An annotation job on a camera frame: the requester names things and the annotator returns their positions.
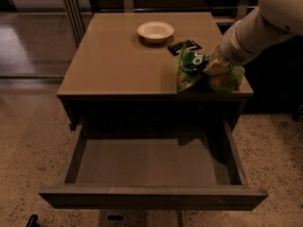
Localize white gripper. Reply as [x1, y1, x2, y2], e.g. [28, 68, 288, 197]
[203, 20, 262, 76]

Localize green rice chip bag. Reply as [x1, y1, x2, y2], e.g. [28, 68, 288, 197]
[176, 47, 245, 94]

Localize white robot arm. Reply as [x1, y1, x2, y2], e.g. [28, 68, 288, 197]
[204, 0, 303, 76]

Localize grey drawer cabinet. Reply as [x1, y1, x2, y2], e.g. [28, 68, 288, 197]
[58, 12, 253, 128]

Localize open grey top drawer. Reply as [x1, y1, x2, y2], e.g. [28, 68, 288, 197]
[39, 117, 268, 211]

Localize black snack packet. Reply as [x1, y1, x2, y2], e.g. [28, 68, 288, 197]
[167, 40, 202, 56]

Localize white bowl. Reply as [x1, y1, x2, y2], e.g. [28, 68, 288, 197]
[137, 22, 174, 44]

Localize black object on floor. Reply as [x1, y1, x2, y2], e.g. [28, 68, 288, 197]
[26, 214, 41, 227]

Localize metal window frame post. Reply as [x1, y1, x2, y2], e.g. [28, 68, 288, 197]
[62, 0, 85, 46]

